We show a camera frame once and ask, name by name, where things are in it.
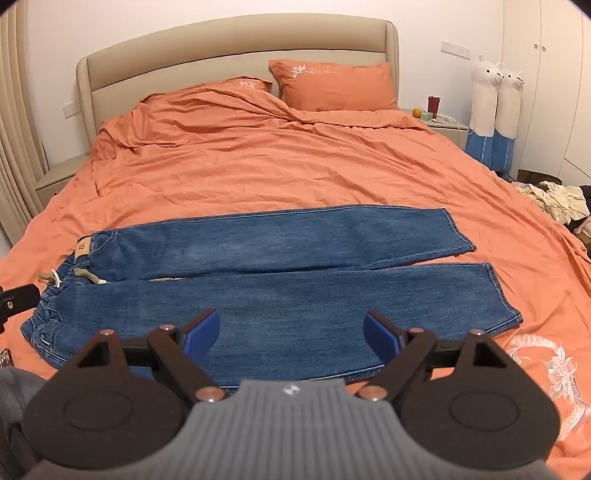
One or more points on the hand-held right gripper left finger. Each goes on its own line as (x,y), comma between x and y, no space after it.
(205,334)

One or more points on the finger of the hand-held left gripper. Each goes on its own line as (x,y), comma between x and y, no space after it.
(18,300)

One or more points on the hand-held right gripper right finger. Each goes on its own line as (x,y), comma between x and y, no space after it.
(381,337)

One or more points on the blue denim pants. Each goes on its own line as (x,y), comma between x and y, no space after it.
(286,295)

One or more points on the person's grey clothing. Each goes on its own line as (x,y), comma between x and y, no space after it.
(16,415)

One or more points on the empty beige nightstand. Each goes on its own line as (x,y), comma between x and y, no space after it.
(57,177)

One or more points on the beige curtain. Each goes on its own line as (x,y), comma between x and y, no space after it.
(18,129)

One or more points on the orange duvet cover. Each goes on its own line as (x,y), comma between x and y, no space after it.
(277,161)

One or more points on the beige nightstand with items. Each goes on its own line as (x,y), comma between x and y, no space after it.
(443,127)

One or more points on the pile of cream clothes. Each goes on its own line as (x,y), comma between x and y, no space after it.
(554,198)

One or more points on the dark red cup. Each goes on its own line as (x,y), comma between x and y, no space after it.
(434,104)

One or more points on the orange pillow under duvet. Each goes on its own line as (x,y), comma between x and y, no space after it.
(251,84)

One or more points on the white alpaca plush toy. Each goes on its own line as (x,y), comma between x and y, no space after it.
(508,115)
(484,101)

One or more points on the large orange embroidered pillow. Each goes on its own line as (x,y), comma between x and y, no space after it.
(337,85)

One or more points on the beige upholstered headboard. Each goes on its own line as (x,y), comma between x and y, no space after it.
(152,60)

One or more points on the white wardrobe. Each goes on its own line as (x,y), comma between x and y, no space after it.
(549,83)

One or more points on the white wall socket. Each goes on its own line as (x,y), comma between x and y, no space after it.
(69,110)

